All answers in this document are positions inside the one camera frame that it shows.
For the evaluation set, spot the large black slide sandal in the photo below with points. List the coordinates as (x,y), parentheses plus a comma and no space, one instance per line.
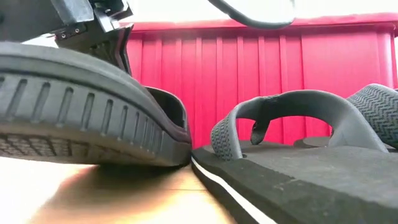
(77,102)

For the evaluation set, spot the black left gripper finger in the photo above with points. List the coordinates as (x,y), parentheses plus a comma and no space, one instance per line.
(125,37)
(99,46)

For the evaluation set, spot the red plastic storage bin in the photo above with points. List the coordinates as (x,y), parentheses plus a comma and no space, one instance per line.
(217,77)

